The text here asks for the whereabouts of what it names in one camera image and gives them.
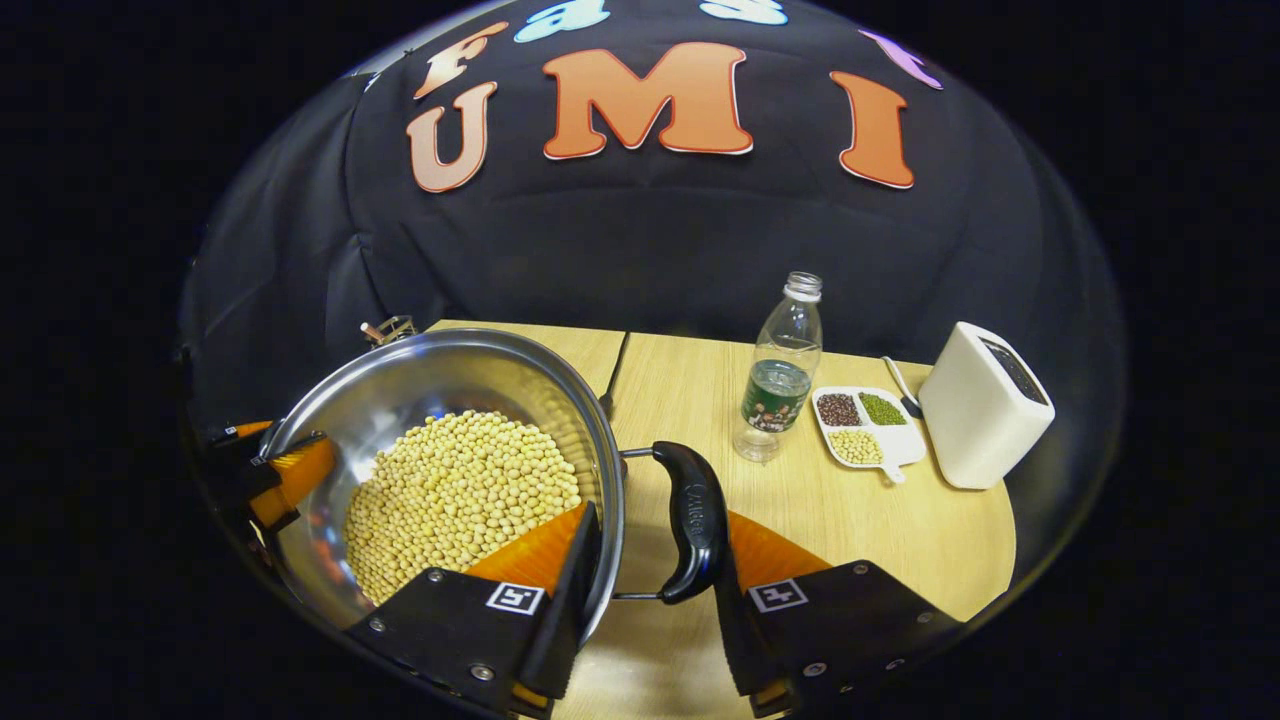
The black backdrop cloth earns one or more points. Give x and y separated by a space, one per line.
650 250

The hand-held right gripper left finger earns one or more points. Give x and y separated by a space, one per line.
570 600

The heap of yellow soybeans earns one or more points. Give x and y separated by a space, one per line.
450 500

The clear plastic bottle green label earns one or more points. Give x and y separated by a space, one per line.
780 365

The white divided bean dish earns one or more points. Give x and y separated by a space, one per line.
895 440

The white boxy countertop appliance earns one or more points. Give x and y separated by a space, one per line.
985 420

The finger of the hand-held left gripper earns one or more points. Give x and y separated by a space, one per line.
248 429
300 470

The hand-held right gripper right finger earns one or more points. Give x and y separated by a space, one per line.
735 640

